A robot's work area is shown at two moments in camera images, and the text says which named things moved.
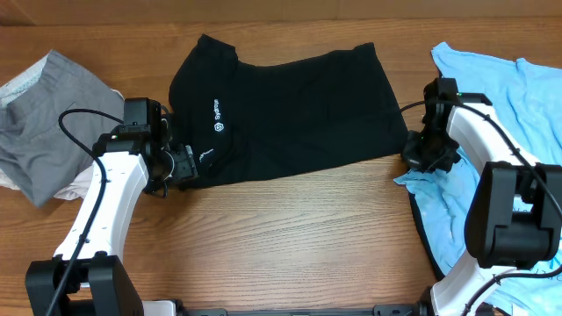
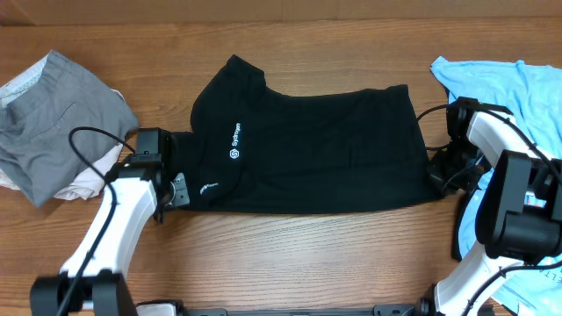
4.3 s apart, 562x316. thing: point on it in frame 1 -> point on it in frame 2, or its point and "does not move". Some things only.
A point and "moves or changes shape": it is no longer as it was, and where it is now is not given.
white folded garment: [77, 188] does not move
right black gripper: [411, 157] -> [446, 184]
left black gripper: [186, 166] -> [182, 197]
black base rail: [420, 309] does not move
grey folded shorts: [35, 154] does not move
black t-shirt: [248, 119] moves or changes shape
